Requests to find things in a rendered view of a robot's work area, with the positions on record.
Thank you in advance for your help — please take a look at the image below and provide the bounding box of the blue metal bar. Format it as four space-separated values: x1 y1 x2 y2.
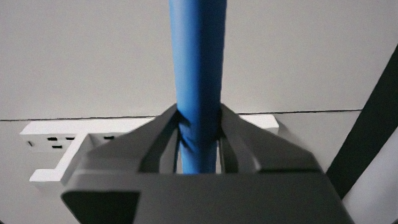
169 0 227 174

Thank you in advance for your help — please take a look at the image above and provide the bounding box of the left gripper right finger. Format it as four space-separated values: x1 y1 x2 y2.
218 103 324 174

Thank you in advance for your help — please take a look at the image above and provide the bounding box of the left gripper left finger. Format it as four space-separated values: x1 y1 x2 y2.
73 103 180 174

